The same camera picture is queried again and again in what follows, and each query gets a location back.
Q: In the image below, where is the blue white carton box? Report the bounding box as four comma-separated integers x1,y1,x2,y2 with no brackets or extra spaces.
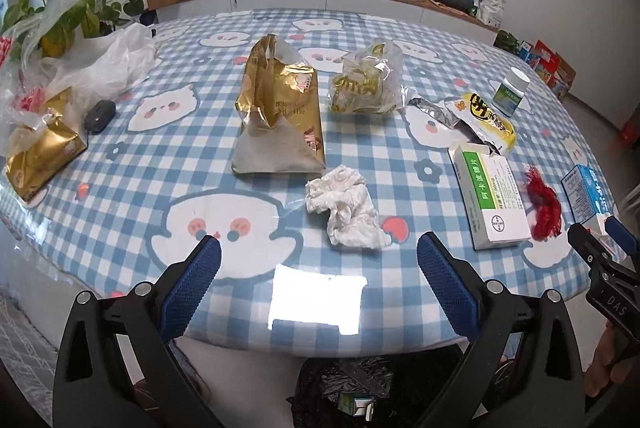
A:
561,164,613,234

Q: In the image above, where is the clear red-print plastic bag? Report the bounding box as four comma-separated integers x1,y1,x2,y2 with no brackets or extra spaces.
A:
0,0,88,144

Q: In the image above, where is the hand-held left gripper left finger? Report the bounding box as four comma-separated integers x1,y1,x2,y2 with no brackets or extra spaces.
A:
52,235,223,428

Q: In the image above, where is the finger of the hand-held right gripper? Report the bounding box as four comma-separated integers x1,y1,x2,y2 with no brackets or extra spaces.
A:
567,222,610,270
602,215,640,260

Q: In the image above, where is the white medicine bottle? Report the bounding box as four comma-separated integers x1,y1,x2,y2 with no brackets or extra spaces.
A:
492,67,530,116

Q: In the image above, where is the white bag with bottles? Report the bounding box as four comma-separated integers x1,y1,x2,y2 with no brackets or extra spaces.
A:
477,0,506,29

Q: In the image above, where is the blue checked printed tablecloth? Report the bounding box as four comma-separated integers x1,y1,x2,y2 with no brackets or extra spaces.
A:
0,8,608,354

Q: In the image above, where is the yellow snack packet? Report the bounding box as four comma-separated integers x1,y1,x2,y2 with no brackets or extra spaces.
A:
445,92,517,157

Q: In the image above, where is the large gold paper bag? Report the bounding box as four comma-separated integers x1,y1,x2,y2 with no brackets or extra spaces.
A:
231,34,326,176

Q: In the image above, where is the red thread bundle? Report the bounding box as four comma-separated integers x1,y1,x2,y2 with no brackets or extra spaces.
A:
523,164,563,240

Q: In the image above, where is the clear bag of gold wrappers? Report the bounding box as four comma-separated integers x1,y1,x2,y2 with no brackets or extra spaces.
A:
327,37,408,115

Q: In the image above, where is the white tissue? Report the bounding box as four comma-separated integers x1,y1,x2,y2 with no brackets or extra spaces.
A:
305,165,392,250

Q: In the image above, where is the small green floor plant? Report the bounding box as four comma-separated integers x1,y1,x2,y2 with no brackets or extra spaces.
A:
495,31,521,54

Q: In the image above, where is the small gold paper bag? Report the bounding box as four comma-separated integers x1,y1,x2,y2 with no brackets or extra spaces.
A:
5,91,90,203

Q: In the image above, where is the person's right hand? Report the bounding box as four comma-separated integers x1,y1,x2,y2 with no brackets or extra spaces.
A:
584,322,640,404

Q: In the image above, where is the white plastic bag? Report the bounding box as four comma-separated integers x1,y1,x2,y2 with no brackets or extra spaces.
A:
47,22,157,109

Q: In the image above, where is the black computer mouse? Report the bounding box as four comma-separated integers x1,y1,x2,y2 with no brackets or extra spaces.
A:
83,100,117,132

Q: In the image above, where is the trash bin with black liner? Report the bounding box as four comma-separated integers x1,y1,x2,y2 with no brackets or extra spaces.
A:
292,353,501,428

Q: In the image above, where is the silver foil packet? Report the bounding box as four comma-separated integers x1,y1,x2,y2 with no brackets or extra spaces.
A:
406,97,463,131

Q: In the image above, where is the small green white carton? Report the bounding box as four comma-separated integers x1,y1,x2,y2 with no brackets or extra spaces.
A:
337,395,376,421

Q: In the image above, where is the white wood-top television cabinet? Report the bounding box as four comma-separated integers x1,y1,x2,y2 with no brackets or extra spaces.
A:
150,0,501,44

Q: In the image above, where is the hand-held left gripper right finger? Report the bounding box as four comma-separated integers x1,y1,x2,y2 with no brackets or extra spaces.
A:
416,231,586,428

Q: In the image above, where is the white green medicine box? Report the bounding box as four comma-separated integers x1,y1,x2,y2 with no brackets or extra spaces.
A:
447,141,532,251

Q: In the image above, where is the red plastic stool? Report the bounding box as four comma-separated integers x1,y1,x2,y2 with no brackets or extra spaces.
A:
620,111,640,144

